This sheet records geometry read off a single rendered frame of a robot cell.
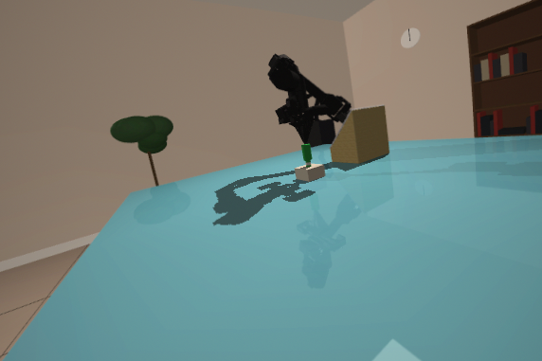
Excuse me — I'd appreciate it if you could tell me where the dark green cylinder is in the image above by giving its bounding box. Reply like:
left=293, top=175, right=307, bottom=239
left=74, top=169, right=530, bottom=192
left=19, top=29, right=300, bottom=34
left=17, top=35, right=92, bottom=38
left=301, top=144, right=313, bottom=161

